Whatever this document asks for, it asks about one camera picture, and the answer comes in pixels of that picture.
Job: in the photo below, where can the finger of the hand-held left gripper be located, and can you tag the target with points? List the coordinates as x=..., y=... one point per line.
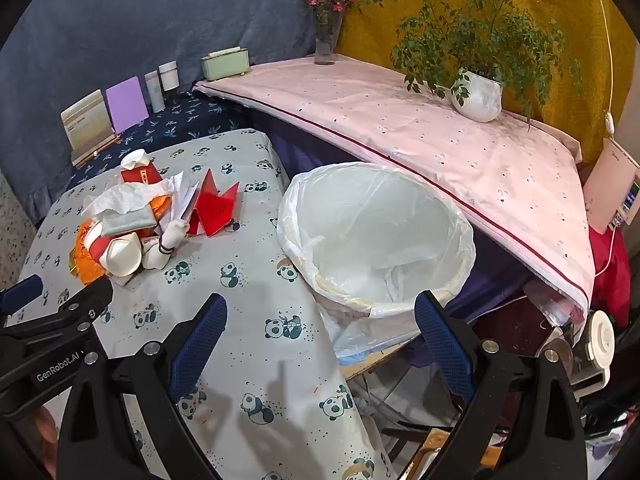
x=20, y=291
x=75, y=312

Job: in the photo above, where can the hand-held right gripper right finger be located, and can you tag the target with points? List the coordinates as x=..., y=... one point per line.
x=445, y=345

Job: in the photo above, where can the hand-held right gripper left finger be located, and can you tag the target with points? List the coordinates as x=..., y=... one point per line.
x=197, y=345

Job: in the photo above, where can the red and white paper cup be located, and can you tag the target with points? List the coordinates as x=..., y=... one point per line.
x=117, y=255

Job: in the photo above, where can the white sock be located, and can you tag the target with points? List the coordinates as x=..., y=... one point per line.
x=160, y=255

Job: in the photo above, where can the bin with white plastic bag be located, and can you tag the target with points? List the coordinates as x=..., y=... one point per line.
x=375, y=230

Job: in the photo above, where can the person's left hand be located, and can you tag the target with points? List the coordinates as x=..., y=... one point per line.
x=46, y=435

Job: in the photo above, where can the orange plastic bag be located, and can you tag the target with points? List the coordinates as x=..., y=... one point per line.
x=87, y=265

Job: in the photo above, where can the panda printed tablecloth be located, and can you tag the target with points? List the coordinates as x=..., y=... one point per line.
x=250, y=310

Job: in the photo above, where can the grey folded napkin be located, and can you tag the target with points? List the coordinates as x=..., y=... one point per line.
x=127, y=222

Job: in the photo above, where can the clear plastic wrap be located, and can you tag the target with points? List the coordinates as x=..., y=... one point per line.
x=555, y=305

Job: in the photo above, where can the white tissue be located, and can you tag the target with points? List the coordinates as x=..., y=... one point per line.
x=125, y=197

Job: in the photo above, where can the red folded paper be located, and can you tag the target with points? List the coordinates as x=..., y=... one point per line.
x=215, y=210

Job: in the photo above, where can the white crumpled paper sheets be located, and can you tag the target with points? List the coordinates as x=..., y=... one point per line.
x=182, y=197

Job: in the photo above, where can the red paper cup with label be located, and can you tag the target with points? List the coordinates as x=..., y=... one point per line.
x=140, y=172

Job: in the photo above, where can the white round appliance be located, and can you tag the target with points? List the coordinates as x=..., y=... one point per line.
x=600, y=340

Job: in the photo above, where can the wooden stand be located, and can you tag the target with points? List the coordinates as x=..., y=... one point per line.
x=95, y=152

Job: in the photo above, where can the red cloth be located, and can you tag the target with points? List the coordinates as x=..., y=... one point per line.
x=607, y=270

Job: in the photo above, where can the cream booklet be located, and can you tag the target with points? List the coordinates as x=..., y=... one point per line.
x=87, y=120

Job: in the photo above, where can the purple card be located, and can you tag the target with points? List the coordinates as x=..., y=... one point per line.
x=127, y=105

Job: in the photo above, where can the navy printed cloth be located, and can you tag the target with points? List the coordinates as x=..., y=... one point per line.
x=190, y=120

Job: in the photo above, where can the white box with display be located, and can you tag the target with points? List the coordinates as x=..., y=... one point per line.
x=607, y=180

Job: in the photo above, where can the grey tube bottle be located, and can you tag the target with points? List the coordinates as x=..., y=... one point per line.
x=155, y=92

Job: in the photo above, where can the pink tablecloth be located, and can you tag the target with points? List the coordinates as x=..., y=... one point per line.
x=400, y=115

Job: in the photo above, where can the green plant in white pot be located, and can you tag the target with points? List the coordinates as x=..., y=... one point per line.
x=477, y=95

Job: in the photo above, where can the white jar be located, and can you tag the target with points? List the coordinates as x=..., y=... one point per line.
x=169, y=77

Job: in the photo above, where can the mustard yellow cloth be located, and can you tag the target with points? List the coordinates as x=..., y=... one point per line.
x=565, y=110

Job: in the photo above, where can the green tissue box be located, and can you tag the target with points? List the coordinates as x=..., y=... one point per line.
x=225, y=66

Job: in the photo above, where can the blue grey backdrop cloth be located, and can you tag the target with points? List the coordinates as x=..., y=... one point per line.
x=125, y=20

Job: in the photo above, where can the glass vase with pink flowers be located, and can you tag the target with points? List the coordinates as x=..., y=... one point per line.
x=325, y=45

